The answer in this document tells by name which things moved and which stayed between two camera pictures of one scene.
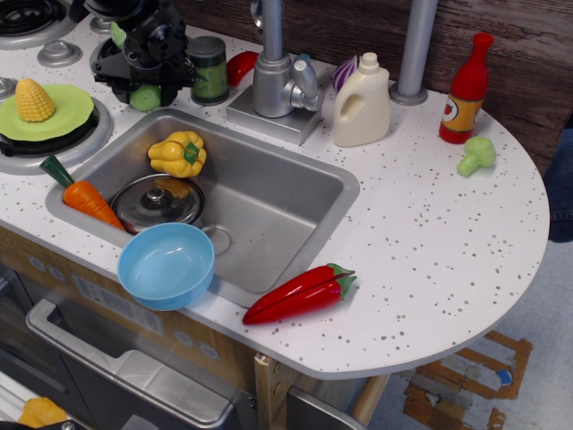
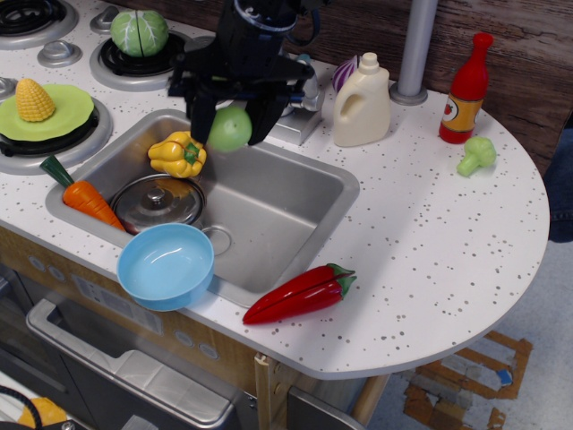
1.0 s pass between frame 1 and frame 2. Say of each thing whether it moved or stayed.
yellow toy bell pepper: stayed
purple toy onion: stayed
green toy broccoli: stayed
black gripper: moved
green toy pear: moved
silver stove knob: stayed
